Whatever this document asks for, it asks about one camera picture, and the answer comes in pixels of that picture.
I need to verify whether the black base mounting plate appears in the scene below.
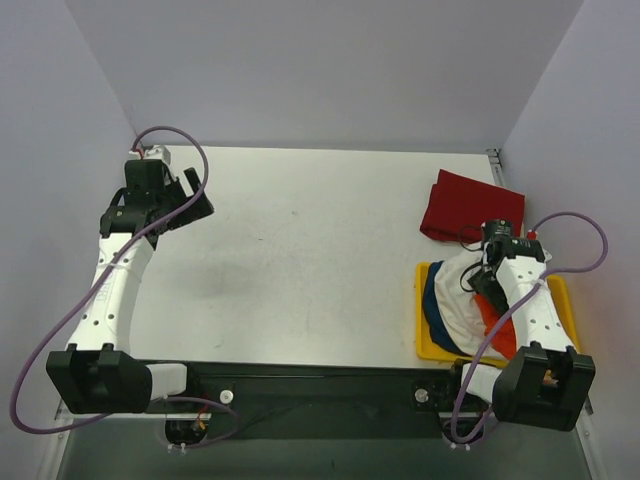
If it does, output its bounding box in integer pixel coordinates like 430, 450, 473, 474
142, 359, 496, 441

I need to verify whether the dark red folded t shirt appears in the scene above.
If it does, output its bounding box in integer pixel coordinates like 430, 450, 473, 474
419, 169, 525, 243

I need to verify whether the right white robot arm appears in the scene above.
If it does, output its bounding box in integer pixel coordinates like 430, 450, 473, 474
442, 232, 596, 443

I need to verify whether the navy blue t shirt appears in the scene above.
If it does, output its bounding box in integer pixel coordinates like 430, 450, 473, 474
422, 261, 458, 354

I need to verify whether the orange t shirt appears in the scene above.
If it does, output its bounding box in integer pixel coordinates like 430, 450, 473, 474
472, 293, 517, 360

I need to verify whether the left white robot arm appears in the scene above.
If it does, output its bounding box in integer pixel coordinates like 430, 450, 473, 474
46, 154, 214, 415

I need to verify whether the yellow plastic tray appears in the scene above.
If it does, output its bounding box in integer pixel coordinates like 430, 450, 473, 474
414, 262, 582, 364

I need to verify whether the aluminium frame rail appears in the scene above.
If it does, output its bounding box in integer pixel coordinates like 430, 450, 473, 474
54, 394, 236, 424

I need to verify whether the white t shirt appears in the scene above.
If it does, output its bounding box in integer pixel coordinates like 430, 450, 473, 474
434, 250, 485, 357

